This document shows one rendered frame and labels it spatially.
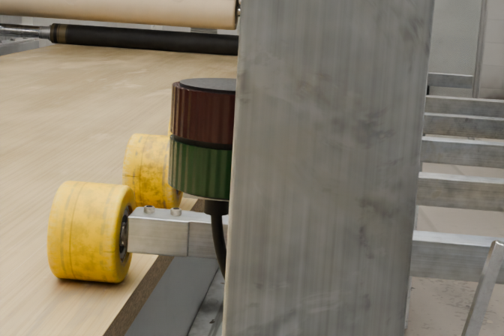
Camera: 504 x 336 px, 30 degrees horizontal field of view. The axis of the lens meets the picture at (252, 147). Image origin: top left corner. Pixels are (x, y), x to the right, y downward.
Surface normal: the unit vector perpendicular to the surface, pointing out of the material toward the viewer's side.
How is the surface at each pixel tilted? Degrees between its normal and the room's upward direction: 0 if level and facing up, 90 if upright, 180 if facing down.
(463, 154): 90
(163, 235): 90
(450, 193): 90
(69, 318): 0
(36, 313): 0
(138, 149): 47
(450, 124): 90
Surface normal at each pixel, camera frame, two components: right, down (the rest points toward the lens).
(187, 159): -0.68, 0.09
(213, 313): 0.06, -0.98
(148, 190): -0.11, 0.48
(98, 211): -0.04, -0.50
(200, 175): -0.44, 0.13
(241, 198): -0.10, 0.17
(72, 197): 0.00, -0.73
